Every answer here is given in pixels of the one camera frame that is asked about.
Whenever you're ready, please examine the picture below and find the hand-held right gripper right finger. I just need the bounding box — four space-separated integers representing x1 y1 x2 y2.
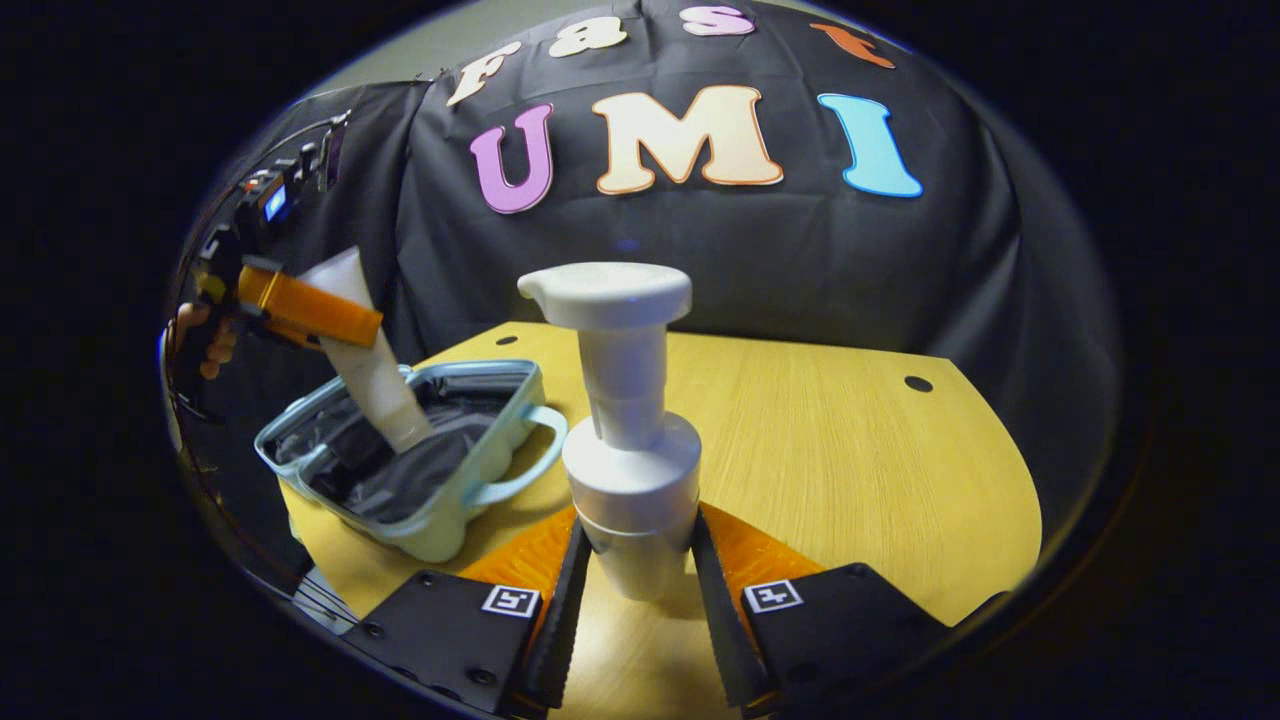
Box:
689 503 953 717

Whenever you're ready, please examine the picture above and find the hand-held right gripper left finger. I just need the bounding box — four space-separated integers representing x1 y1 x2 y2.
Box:
345 505 597 717

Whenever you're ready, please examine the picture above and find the white cream tube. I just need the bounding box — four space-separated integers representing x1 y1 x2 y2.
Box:
297 246 435 455

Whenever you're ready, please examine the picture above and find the white pump bottle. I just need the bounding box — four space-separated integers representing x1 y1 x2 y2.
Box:
516 261 704 603

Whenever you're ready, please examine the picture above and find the light blue suitcase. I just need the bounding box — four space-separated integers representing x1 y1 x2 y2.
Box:
253 359 570 565

